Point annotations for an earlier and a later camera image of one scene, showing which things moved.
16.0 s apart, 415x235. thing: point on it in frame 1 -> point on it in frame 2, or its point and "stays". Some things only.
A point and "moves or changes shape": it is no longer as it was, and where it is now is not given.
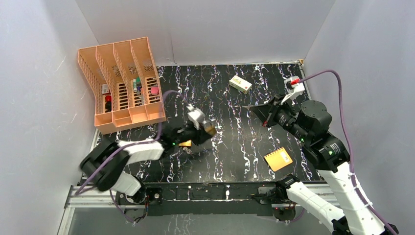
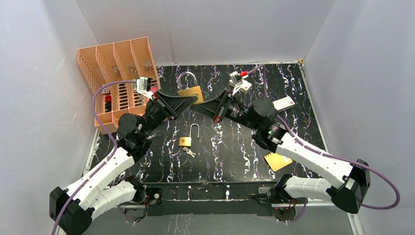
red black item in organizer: [107, 104] stays
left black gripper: [197, 134] -> [160, 104]
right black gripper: [266, 112] -> [213, 108]
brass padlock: [210, 128] -> [194, 91]
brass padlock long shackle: [187, 143] moves or changes shape
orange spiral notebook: [278, 159] stays
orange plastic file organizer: [126, 88] stays
